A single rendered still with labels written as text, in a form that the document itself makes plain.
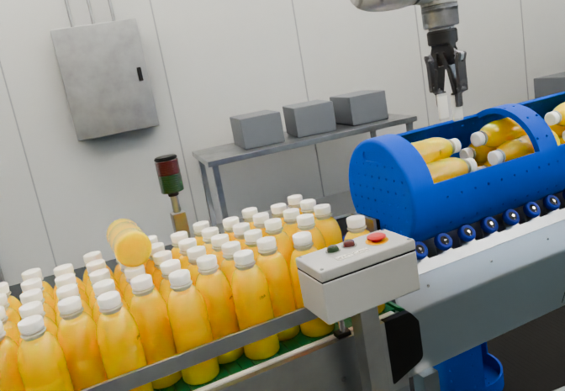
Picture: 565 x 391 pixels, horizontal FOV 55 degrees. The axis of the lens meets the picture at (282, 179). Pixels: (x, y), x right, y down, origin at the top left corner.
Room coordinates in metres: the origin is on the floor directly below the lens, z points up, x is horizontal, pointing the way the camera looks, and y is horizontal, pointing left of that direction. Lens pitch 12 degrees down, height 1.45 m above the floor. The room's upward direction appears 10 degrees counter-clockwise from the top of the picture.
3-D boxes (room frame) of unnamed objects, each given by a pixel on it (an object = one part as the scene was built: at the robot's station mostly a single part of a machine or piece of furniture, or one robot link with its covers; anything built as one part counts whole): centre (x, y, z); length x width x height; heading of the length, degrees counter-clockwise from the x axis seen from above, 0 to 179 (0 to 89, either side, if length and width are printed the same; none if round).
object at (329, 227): (1.23, -0.08, 1.00); 0.07 x 0.07 x 0.19
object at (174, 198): (1.48, 0.31, 1.18); 0.06 x 0.06 x 0.16
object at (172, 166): (1.48, 0.31, 1.23); 0.06 x 0.06 x 0.04
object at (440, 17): (1.42, -0.46, 1.49); 0.09 x 0.09 x 0.06
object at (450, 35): (1.42, -0.46, 1.42); 0.08 x 0.07 x 0.09; 23
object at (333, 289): (0.95, -0.11, 1.05); 0.20 x 0.10 x 0.10; 113
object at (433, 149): (1.37, -0.37, 1.16); 0.19 x 0.07 x 0.07; 113
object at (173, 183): (1.48, 0.31, 1.18); 0.06 x 0.06 x 0.05
